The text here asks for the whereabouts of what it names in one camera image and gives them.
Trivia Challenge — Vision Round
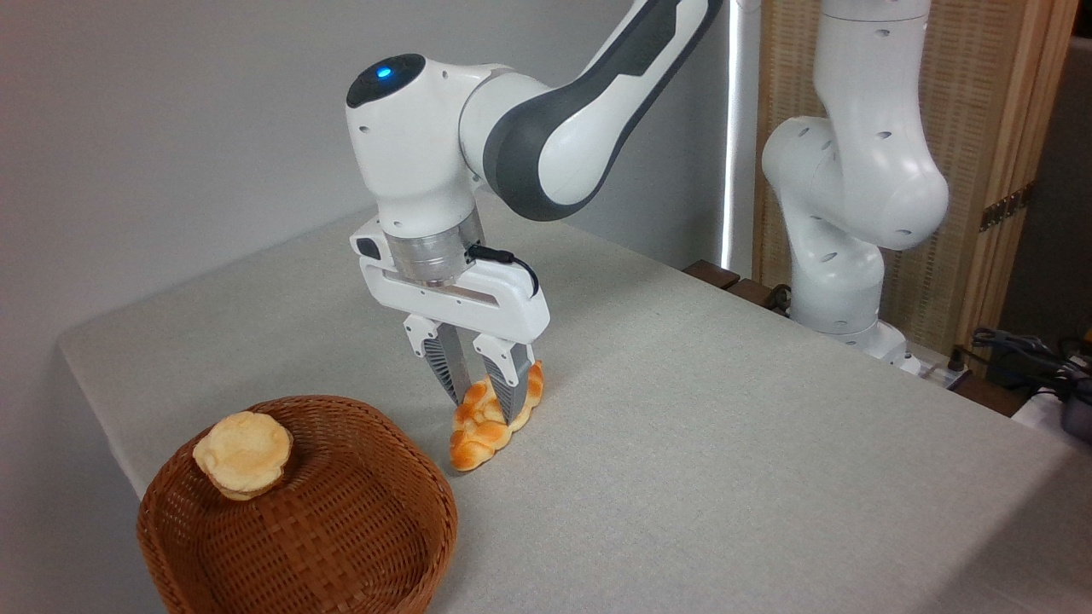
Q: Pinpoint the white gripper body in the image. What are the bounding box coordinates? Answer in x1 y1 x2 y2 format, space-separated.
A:
349 214 551 344

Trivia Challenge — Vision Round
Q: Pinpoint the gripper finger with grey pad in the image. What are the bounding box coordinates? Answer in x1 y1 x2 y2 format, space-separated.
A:
473 333 537 426
403 315 473 407

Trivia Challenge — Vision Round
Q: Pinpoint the braided golden bread loaf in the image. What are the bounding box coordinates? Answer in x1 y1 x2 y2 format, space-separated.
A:
450 360 546 472

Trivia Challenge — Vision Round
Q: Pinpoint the brown woven wicker basket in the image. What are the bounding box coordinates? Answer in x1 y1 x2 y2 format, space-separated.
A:
136 395 459 614

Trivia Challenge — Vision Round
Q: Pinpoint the round pale bread bun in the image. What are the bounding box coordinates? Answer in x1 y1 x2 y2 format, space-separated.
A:
193 411 294 501

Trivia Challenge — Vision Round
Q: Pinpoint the dark brown wooden block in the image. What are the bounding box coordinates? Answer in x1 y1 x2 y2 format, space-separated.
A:
682 260 741 291
725 278 793 318

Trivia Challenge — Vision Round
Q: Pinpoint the grey tablecloth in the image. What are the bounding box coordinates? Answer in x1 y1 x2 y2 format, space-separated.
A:
55 189 1092 614

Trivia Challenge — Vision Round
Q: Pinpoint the metal screen hinge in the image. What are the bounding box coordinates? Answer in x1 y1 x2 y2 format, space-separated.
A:
979 182 1036 233

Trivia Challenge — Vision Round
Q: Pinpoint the wooden rattan folding screen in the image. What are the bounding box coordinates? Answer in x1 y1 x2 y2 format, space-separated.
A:
753 0 1081 376

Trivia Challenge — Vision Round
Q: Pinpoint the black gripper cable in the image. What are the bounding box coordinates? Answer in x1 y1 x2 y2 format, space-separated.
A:
466 244 541 298

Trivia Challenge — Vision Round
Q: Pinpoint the bright white vertical post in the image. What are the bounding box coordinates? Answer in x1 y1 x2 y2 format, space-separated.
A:
721 0 762 279

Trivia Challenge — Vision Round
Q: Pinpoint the bundle of black cables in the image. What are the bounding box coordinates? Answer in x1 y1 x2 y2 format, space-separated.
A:
969 327 1092 403

